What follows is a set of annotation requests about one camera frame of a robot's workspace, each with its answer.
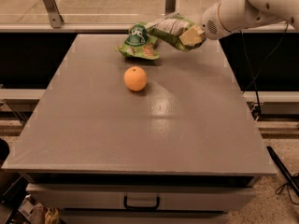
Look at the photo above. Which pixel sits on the middle metal railing bracket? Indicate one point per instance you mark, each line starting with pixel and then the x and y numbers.
pixel 170 0

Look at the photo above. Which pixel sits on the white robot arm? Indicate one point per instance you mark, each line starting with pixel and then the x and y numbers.
pixel 230 16

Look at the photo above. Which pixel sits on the grey drawer with black handle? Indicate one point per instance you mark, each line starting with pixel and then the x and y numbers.
pixel 161 198

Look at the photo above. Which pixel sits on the green rice chip bag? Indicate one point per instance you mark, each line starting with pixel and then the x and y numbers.
pixel 139 44

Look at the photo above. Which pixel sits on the left metal railing bracket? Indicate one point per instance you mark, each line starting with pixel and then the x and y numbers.
pixel 55 18

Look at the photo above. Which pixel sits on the orange fruit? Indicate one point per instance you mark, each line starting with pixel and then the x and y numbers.
pixel 135 78

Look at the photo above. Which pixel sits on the snack packages on lower shelf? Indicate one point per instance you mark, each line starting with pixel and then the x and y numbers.
pixel 35 213

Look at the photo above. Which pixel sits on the metal railing bracket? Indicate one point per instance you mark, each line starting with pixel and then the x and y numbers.
pixel 170 0
pixel 55 18

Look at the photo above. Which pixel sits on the black bar on floor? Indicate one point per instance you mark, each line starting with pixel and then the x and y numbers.
pixel 292 180

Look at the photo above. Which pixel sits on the green jalapeno chip bag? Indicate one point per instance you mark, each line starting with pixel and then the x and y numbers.
pixel 170 29

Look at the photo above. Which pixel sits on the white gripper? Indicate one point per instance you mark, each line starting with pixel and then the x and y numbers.
pixel 210 24

